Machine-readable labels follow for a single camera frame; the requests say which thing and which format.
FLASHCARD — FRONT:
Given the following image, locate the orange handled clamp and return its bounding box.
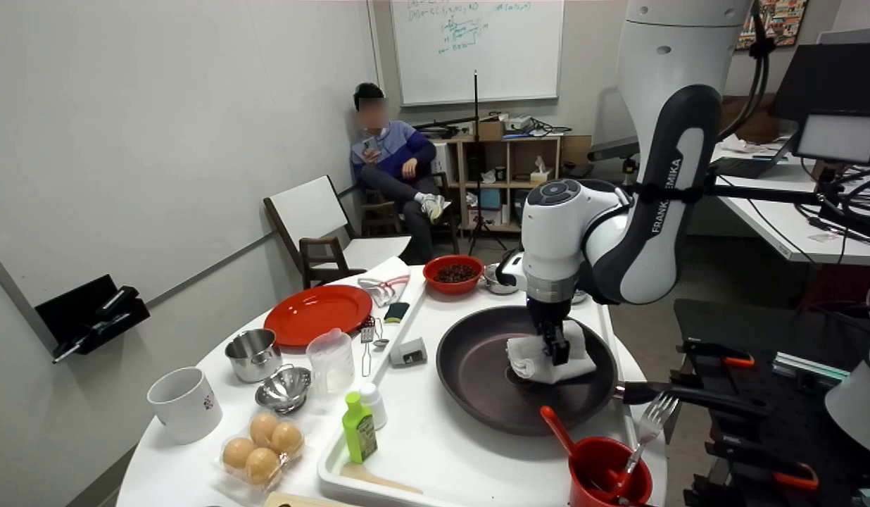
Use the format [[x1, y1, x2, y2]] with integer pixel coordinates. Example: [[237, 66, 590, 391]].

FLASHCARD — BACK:
[[707, 435, 821, 497], [678, 337, 761, 375]]

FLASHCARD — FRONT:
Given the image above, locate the black workbench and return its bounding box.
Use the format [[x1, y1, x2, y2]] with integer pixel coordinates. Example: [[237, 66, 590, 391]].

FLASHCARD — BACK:
[[669, 296, 870, 507]]

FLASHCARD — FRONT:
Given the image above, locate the small white bottle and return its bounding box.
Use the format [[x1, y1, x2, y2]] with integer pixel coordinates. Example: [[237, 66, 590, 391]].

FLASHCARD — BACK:
[[351, 375, 390, 435]]

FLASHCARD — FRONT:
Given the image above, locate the small grey cylinder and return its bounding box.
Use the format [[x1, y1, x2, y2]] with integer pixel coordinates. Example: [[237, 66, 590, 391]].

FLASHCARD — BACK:
[[386, 337, 430, 369]]

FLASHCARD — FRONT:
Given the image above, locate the large whiteboard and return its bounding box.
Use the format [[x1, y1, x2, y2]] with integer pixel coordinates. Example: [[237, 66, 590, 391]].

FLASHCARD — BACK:
[[386, 0, 568, 111]]

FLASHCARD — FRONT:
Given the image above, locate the white kitchen towel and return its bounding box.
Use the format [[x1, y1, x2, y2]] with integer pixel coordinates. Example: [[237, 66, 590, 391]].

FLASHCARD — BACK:
[[504, 315, 603, 387]]

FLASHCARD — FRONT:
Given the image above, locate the silver fork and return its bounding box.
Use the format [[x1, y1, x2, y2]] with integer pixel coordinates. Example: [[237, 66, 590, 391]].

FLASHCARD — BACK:
[[616, 390, 685, 487]]

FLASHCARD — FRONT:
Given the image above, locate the steel cup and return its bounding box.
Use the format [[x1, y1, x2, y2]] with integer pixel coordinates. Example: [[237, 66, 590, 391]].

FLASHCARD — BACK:
[[221, 327, 282, 387]]

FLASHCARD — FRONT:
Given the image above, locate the brown bag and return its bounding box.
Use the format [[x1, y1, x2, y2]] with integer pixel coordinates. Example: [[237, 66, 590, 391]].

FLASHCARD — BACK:
[[717, 93, 780, 146]]

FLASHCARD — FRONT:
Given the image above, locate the clear glass measuring cup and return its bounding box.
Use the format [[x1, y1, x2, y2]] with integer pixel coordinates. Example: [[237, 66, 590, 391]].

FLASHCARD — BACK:
[[304, 327, 359, 404]]

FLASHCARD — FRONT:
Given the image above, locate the clear plastic egg carton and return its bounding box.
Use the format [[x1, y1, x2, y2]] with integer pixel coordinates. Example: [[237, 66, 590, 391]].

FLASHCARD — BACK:
[[209, 408, 309, 501]]

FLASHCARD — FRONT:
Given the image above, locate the white mug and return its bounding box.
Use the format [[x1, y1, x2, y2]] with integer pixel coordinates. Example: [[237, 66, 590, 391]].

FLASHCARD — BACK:
[[144, 363, 224, 445]]

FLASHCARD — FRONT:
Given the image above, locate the wooden shelf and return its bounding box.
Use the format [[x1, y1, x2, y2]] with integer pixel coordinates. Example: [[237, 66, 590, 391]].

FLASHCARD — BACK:
[[427, 115, 568, 237]]

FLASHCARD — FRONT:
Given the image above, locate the teal tool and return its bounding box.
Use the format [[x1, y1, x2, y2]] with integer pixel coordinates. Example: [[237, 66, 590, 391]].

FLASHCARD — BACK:
[[768, 351, 855, 387]]

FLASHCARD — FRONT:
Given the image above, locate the black tripod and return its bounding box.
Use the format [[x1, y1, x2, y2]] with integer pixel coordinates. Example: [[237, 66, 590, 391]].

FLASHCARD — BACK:
[[464, 68, 492, 259]]

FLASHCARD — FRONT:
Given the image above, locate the white plastic tray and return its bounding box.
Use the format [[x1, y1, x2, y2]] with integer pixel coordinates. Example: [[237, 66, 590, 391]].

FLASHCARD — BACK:
[[316, 265, 647, 507]]

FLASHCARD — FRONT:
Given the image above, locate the white desk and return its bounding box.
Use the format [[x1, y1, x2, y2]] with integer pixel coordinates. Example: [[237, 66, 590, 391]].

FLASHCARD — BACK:
[[711, 138, 870, 270]]

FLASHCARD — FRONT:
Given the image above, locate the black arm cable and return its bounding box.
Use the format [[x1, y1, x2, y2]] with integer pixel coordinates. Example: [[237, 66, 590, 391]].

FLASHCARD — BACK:
[[717, 0, 773, 146]]

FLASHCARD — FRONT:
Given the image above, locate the red plate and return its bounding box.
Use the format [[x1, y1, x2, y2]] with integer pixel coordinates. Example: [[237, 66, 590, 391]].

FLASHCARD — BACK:
[[261, 282, 375, 355]]

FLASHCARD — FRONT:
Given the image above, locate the black frying pan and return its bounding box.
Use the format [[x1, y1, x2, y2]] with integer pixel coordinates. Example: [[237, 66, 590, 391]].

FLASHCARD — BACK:
[[433, 304, 770, 437]]

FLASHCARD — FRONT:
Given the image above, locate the red utensil cup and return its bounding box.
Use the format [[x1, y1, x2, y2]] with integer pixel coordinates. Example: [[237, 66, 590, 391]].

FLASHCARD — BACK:
[[565, 435, 659, 507]]

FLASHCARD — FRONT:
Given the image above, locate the red bowl with beans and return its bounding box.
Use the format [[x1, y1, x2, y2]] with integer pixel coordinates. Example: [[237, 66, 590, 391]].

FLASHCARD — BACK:
[[421, 252, 489, 301]]

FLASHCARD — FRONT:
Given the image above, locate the computer monitor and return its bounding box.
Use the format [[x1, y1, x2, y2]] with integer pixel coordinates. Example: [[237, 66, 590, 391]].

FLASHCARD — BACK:
[[768, 39, 870, 170]]

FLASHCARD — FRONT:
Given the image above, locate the seated person blue sweater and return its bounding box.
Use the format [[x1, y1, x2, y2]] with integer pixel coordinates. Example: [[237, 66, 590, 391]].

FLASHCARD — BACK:
[[347, 82, 454, 269]]

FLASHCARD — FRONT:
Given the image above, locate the brown egg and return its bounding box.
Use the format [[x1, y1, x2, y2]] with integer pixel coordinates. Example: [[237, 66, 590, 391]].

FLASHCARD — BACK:
[[241, 445, 283, 487], [220, 435, 259, 475], [269, 420, 306, 459], [248, 408, 282, 449]]

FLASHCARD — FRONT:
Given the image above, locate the colourful poster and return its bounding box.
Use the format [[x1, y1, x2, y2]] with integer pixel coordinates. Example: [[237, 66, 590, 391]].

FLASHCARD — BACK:
[[735, 0, 814, 55]]

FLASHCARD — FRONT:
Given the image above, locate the light wooden stick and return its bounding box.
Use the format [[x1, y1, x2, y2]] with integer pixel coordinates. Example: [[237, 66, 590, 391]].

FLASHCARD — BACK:
[[341, 463, 424, 500]]

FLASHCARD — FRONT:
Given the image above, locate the black wall holder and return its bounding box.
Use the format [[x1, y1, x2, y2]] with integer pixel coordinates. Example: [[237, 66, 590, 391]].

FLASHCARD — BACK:
[[31, 270, 154, 366]]

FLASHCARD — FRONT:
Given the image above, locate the white wooden chair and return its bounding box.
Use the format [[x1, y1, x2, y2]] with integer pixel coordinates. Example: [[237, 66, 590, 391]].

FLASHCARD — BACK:
[[261, 172, 413, 291]]

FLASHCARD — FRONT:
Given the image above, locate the red spatula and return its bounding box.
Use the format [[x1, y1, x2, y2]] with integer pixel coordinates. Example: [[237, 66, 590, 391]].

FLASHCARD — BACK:
[[534, 404, 582, 465]]

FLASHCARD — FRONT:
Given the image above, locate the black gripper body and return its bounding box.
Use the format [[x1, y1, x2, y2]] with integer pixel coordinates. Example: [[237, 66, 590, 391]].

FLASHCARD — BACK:
[[530, 300, 573, 346]]

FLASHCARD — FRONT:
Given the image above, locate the white cone shade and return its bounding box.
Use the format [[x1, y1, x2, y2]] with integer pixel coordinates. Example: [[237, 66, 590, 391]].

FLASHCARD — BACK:
[[821, 331, 870, 465]]

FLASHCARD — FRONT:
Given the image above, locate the green squeeze bottle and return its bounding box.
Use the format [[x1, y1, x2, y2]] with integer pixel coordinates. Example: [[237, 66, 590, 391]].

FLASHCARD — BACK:
[[341, 390, 381, 469]]

